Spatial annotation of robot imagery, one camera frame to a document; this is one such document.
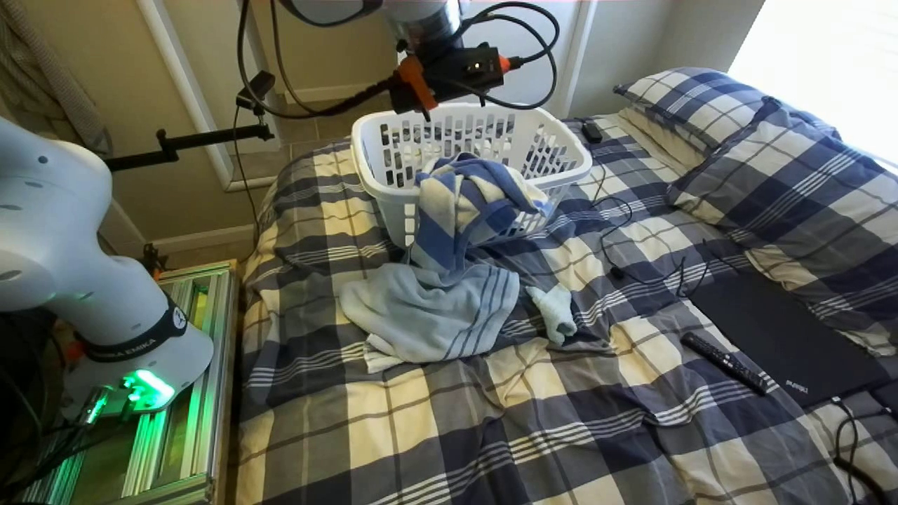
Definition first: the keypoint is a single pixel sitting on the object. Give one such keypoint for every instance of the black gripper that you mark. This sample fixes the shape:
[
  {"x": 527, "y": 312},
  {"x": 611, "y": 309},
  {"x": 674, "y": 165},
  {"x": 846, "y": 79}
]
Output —
[{"x": 458, "y": 72}]

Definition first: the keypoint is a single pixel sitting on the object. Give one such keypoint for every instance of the white and blue towel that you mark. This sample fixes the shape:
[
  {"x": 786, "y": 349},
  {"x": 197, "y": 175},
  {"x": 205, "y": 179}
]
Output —
[{"x": 466, "y": 214}]

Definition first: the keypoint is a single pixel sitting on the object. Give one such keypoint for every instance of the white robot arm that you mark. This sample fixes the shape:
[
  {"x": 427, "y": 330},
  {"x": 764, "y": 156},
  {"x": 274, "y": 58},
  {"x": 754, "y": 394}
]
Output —
[{"x": 58, "y": 235}]

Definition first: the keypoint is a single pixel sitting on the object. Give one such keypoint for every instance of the plaid bed comforter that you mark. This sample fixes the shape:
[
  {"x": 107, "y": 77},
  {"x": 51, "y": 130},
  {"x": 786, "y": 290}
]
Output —
[{"x": 466, "y": 430}]

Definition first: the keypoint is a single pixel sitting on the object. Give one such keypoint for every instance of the small black device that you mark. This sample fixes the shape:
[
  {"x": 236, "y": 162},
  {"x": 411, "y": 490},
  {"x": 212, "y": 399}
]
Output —
[{"x": 594, "y": 133}]

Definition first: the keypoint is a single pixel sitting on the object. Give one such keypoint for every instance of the white plastic laundry basket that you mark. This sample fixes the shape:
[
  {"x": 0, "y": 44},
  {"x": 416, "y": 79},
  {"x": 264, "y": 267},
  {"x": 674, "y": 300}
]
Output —
[{"x": 383, "y": 201}]

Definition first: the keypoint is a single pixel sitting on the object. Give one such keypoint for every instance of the cream pillow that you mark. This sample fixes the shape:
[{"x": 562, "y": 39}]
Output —
[{"x": 656, "y": 142}]

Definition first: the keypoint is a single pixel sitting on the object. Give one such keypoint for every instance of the small plaid pillow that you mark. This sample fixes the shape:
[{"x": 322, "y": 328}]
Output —
[{"x": 691, "y": 93}]

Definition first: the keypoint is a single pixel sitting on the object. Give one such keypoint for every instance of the blue denim clothing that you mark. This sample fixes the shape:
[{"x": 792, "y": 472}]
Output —
[{"x": 438, "y": 312}]

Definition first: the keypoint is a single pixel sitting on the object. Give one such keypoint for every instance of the large plaid pillow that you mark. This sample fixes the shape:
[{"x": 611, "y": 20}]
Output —
[{"x": 796, "y": 197}]

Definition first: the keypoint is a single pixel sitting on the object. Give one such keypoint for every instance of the black remote control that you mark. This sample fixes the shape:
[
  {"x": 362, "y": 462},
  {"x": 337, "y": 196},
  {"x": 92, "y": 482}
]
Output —
[{"x": 719, "y": 360}]

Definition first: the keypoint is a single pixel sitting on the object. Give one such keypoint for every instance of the black laptop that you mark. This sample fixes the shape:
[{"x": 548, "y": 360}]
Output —
[{"x": 796, "y": 337}]

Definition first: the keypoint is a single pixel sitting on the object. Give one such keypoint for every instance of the wooden table with aluminium rails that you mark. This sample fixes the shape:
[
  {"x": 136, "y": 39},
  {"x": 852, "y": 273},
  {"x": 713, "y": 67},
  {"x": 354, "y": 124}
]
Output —
[{"x": 186, "y": 438}]

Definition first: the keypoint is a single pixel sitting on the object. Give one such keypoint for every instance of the black exterior camera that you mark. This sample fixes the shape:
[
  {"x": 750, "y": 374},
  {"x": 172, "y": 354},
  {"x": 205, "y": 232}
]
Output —
[{"x": 256, "y": 93}]

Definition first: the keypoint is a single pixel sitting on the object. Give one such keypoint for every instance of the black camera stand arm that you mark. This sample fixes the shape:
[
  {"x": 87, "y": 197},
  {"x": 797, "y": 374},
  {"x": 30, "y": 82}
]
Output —
[{"x": 186, "y": 142}]

